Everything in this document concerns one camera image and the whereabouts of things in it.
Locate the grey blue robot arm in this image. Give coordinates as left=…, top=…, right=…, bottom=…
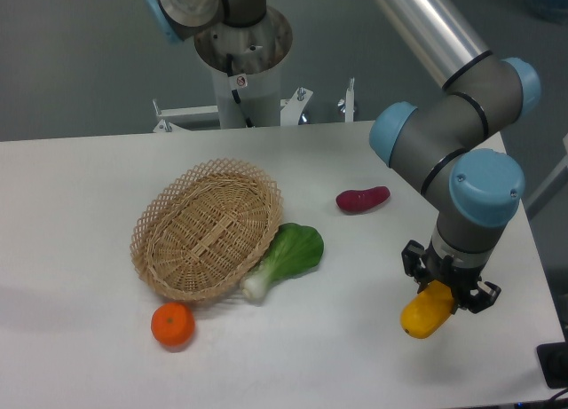
left=145, top=0, right=540, bottom=313

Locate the white bracket with bolt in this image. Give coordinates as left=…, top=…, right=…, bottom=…
left=337, top=77, right=357, bottom=122

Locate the orange tangerine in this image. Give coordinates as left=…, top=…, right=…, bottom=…
left=151, top=303, right=195, bottom=347

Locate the purple sweet potato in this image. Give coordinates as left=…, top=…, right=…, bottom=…
left=335, top=186, right=391, bottom=214

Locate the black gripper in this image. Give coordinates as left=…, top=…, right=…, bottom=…
left=401, top=240, right=501, bottom=314

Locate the white table leg right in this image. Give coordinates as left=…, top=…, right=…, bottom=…
left=524, top=136, right=567, bottom=220

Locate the woven wicker basket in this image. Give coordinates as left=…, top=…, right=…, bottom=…
left=130, top=159, right=283, bottom=303

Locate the white metal base frame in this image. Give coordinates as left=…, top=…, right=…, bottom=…
left=152, top=87, right=314, bottom=133

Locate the yellow mango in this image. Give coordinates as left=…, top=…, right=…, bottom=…
left=399, top=280, right=454, bottom=339

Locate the black cable on pedestal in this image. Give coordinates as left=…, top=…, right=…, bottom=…
left=225, top=52, right=256, bottom=129

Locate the green bok choy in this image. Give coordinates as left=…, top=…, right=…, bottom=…
left=240, top=223, right=325, bottom=303

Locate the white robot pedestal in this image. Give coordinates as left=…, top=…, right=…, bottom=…
left=194, top=7, right=293, bottom=130

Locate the black device at edge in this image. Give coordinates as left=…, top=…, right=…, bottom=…
left=536, top=342, right=567, bottom=389

